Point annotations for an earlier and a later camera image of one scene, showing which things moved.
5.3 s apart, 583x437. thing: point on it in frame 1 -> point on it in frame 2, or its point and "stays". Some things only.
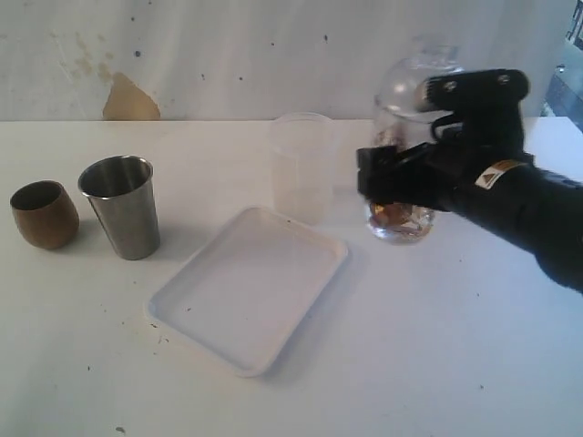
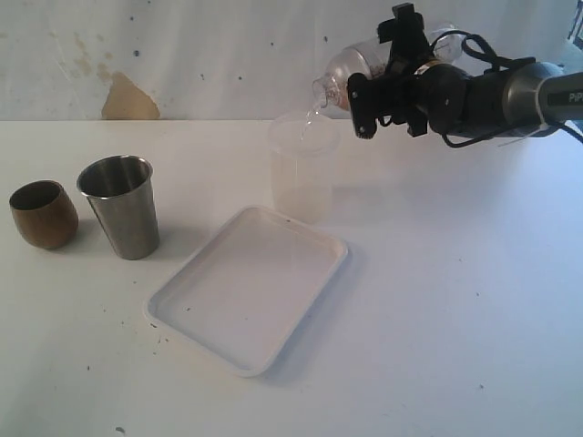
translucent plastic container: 302,167 stays
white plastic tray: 247,293 stays
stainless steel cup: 120,189 stays
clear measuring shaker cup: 395,223 -> 377,56
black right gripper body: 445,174 -> 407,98
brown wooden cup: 45,214 stays
